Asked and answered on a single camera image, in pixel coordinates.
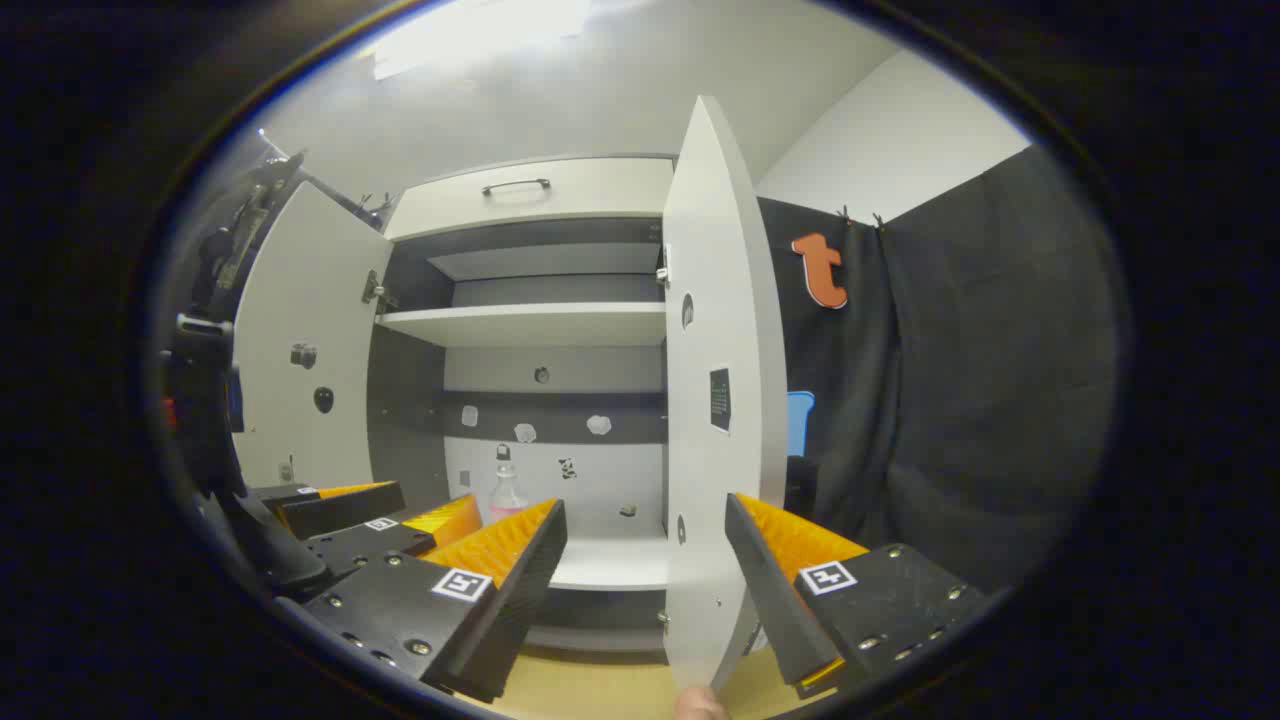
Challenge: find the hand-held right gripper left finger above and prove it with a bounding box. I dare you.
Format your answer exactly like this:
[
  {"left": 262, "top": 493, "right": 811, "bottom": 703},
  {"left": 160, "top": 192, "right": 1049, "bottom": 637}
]
[{"left": 300, "top": 498, "right": 569, "bottom": 704}]

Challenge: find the white cabinet drawer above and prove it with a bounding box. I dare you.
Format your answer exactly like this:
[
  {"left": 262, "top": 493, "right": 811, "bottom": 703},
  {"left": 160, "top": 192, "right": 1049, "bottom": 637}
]
[{"left": 385, "top": 157, "right": 676, "bottom": 241}]

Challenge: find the white cabinet shelf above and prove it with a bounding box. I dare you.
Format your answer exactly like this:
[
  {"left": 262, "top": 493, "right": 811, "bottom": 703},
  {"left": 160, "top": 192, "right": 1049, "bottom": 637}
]
[{"left": 377, "top": 303, "right": 668, "bottom": 348}]

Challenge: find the white cabinet door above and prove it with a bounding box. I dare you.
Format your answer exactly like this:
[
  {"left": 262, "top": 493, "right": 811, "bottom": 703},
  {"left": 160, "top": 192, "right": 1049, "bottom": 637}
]
[
  {"left": 662, "top": 95, "right": 789, "bottom": 691},
  {"left": 232, "top": 180, "right": 393, "bottom": 491}
]

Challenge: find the white and grey cabinet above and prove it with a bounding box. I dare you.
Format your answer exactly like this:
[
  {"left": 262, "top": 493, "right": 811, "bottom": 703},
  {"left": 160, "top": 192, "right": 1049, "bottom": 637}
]
[{"left": 365, "top": 155, "right": 681, "bottom": 661}]

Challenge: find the clear pink bottle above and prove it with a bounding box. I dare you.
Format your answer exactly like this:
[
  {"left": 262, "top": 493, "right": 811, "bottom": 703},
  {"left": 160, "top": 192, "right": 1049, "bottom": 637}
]
[{"left": 488, "top": 462, "right": 529, "bottom": 523}]

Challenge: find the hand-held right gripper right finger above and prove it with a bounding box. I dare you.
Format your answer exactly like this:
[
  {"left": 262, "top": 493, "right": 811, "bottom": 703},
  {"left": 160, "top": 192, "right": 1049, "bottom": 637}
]
[{"left": 724, "top": 492, "right": 993, "bottom": 701}]

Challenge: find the black backdrop cloth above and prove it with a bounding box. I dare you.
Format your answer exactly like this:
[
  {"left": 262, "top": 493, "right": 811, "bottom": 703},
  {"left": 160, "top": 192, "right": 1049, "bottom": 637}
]
[{"left": 300, "top": 145, "right": 1123, "bottom": 593}]

